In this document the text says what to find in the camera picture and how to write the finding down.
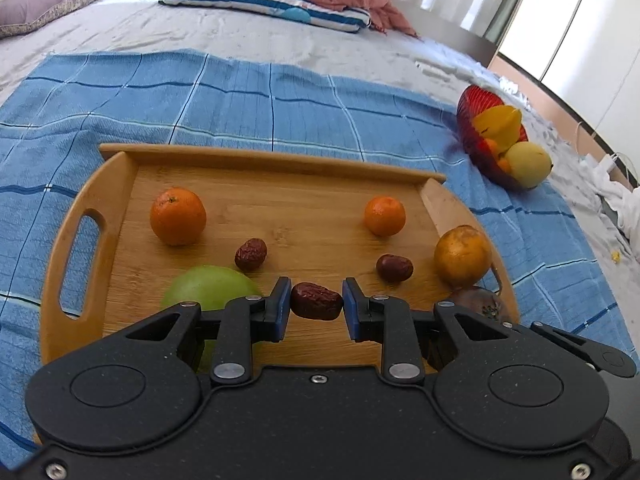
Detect white charger cable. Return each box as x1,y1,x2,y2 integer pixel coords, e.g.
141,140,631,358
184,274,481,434
575,120,636,186

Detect yellow mango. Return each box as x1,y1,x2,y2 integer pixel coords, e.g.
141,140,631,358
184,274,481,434
505,141,554,189

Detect grey green curtain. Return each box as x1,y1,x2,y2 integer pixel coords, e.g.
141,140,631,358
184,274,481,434
482,0,538,43

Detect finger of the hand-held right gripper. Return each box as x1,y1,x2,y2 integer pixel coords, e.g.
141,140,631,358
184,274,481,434
530,321,624,379

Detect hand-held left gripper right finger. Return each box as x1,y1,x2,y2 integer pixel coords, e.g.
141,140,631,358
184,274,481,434
342,277,523,387

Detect purple pillow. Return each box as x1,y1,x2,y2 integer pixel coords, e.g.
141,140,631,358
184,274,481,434
0,0,123,40

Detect bed with grey sheet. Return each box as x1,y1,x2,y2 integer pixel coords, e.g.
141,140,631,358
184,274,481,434
0,0,640,281

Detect green apple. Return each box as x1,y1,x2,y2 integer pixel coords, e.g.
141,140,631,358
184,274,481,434
160,265,264,373

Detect red date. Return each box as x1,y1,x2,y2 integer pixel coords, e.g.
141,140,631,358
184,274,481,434
234,238,268,272
290,282,345,321
376,254,415,283

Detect white wardrobe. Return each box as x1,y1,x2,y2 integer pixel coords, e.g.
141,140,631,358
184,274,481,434
497,0,640,161

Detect wooden tray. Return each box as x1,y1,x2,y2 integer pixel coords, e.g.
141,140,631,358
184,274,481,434
39,143,521,376

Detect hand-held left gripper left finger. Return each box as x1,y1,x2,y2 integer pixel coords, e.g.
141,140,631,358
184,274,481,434
120,276,293,387

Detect large yellowish orange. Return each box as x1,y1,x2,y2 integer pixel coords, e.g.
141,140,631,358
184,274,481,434
433,225,493,289

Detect crumpled white clothes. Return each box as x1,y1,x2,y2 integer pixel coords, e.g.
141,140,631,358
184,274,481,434
582,152,640,248

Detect red glass bowl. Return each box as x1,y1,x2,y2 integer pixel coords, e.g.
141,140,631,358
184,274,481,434
456,84,531,191

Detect dark purple fruit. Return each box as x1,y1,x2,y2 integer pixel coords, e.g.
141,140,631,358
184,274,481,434
451,286,512,325

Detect blue checked blanket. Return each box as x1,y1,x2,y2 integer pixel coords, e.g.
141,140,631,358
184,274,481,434
0,49,633,461

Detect yellow starfruit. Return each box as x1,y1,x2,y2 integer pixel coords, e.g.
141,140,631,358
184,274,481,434
472,105,523,150

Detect light wooden panel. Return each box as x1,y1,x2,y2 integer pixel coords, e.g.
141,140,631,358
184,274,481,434
487,52,616,161

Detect small orange mandarin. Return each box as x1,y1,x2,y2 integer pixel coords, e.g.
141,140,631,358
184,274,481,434
363,195,407,237

